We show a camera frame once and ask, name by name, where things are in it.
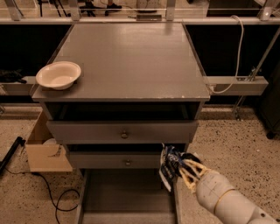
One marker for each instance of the black bar on floor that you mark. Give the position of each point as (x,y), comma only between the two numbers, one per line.
(18,142)

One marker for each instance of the white bowl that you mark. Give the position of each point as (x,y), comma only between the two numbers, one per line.
(58,75)

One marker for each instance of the cardboard box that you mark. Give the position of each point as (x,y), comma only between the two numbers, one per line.
(43,152)

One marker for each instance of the blue chip bag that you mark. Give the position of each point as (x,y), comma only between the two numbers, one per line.
(171,160)

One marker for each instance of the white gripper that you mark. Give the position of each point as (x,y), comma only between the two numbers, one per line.
(210,187)

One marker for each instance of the middle grey drawer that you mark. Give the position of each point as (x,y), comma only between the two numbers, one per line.
(115,156)

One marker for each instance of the black cloth on rail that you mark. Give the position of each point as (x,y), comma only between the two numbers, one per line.
(8,76)

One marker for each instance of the top grey drawer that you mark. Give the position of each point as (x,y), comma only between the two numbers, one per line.
(67,132)

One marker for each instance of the bottom grey drawer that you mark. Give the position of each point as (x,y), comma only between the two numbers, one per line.
(125,196)

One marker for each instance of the grey drawer cabinet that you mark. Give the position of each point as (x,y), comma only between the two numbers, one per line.
(131,72)

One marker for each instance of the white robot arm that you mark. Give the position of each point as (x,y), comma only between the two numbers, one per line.
(235,208)

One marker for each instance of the grey drawer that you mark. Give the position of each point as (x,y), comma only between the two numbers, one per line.
(125,196)
(115,156)
(67,132)

